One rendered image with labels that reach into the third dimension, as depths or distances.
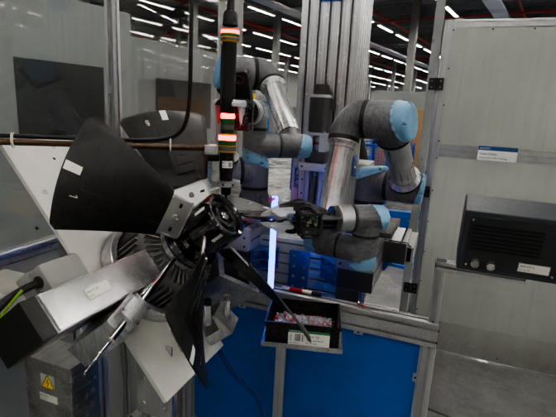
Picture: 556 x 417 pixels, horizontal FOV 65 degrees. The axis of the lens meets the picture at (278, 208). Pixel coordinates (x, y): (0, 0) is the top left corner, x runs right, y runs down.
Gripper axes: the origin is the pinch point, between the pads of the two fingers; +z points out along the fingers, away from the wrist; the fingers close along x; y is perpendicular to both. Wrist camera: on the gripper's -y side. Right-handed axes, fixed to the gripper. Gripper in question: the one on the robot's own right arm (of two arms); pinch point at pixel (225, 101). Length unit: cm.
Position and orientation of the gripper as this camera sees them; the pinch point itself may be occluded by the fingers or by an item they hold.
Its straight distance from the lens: 107.0
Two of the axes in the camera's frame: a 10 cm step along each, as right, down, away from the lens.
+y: -0.5, 9.8, 2.1
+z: -1.9, 2.0, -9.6
